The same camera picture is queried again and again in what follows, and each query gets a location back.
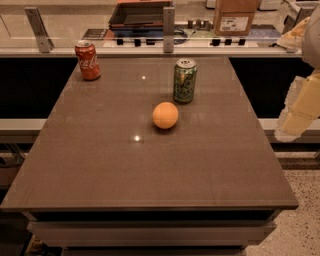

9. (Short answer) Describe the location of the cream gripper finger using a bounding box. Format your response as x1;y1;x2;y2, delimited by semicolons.
277;17;310;52
274;74;320;142

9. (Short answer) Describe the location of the orange fruit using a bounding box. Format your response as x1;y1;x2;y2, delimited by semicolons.
152;102;179;129

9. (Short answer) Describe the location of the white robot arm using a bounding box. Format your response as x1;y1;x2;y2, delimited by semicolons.
274;8;320;142

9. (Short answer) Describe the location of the green soda can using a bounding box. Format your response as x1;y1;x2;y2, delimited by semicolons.
173;58;197;104

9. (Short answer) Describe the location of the red coke can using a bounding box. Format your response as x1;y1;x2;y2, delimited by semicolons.
75;40;100;81

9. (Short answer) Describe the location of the cardboard box with label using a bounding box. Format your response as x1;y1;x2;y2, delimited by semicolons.
214;0;259;36

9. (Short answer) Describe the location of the dark tray bin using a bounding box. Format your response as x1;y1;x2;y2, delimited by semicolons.
109;0;173;28

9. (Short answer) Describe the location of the right metal railing post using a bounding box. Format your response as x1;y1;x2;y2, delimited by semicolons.
282;1;318;34

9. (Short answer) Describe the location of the metal railing post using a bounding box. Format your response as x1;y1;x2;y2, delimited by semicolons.
24;7;54;53
282;1;318;34
163;7;175;53

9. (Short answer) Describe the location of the middle metal railing post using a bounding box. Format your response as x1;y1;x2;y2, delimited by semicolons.
163;7;175;53

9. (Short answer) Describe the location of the left metal railing post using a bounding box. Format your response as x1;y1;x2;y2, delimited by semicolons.
24;7;54;53

